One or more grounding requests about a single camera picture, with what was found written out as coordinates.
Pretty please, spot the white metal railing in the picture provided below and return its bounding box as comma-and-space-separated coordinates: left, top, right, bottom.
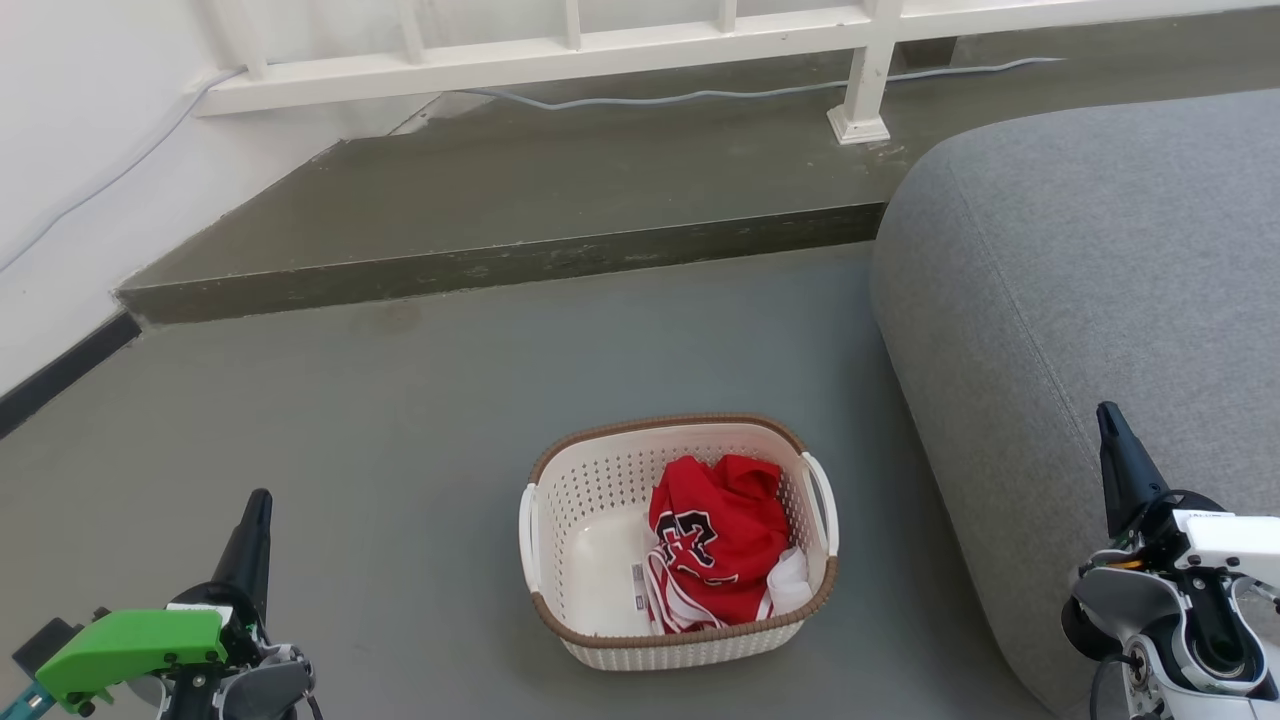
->
193, 0, 1280, 146

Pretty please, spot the thin light grey cable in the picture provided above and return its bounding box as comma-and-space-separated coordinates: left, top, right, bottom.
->
0, 56, 1067, 274

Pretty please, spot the raised grey concrete step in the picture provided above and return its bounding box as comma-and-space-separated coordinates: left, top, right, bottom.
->
115, 35, 1280, 327

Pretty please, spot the grey fabric sofa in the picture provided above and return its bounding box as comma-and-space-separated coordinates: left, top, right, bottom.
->
869, 88, 1280, 717

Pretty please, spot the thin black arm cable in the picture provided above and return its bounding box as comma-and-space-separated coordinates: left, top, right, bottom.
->
1087, 650, 1138, 720

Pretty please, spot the black wall baseboard strip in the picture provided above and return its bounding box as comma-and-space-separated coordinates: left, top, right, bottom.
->
0, 310, 143, 439

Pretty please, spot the cream perforated plastic laundry basket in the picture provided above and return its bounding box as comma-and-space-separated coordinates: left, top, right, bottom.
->
518, 413, 840, 672

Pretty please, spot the red sports jersey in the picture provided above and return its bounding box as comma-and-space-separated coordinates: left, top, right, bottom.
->
645, 455, 793, 635

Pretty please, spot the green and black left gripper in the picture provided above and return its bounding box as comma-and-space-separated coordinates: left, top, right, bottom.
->
35, 489, 274, 720

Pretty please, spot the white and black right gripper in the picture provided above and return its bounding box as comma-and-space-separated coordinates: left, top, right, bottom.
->
1096, 401, 1280, 591

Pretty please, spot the white garment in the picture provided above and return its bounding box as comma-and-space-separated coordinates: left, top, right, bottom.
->
765, 546, 813, 617

